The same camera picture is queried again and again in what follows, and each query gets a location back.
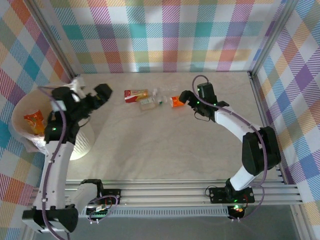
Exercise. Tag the clear unlabelled plastic bottle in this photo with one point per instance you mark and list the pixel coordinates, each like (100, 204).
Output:
(167, 89)

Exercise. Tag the clear plastic bin liner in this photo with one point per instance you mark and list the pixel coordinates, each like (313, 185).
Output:
(35, 145)

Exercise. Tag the aluminium frame post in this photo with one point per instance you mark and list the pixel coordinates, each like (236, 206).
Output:
(57, 42)
(271, 37)

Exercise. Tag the orange juice bottle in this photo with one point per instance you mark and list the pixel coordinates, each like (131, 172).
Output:
(33, 121)

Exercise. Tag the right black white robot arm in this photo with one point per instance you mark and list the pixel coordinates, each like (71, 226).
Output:
(260, 150)

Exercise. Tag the white waste bin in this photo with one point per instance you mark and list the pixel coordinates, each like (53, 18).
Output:
(82, 145)

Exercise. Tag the aluminium table side rail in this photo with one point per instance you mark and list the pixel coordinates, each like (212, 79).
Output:
(261, 107)

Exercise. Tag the crushed orange can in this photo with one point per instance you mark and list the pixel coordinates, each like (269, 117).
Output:
(178, 103)

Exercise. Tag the red gold drink carton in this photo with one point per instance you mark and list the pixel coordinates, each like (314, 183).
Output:
(135, 96)

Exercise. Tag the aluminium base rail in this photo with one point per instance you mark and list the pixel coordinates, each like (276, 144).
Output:
(162, 195)

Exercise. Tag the white bottle cap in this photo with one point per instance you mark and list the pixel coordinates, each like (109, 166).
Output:
(155, 93)

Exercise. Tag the clear bottle white green label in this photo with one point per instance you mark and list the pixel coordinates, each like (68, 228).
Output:
(147, 103)

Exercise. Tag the green circuit board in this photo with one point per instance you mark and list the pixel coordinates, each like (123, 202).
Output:
(98, 213)

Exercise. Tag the black controller board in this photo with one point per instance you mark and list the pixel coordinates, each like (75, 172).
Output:
(236, 209)

